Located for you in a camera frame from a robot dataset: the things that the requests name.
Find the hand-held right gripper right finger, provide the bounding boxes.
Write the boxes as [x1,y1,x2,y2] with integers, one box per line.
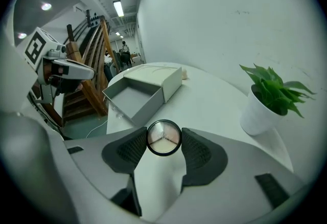
[158,127,311,224]

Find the person's left hand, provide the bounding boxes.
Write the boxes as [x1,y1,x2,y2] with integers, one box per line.
[43,60,84,95]

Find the white floor cable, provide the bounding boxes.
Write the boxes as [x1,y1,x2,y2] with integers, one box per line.
[85,117,108,139]

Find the round black makeup compact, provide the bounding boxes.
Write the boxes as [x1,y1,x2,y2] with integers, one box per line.
[147,119,182,157]

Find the grey white drawer box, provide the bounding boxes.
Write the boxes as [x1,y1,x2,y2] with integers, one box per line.
[102,63,183,127]

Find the wooden staircase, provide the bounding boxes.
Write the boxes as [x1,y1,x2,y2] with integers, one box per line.
[62,15,121,127]

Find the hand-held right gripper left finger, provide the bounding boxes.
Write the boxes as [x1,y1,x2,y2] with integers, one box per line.
[63,127,148,216]

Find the green plant in white pot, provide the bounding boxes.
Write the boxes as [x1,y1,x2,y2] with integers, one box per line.
[239,63,317,137]

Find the long ceiling light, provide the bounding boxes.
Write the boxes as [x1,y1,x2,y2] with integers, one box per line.
[112,0,125,18]

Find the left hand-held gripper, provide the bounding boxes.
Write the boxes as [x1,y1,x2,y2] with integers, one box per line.
[24,27,97,104]

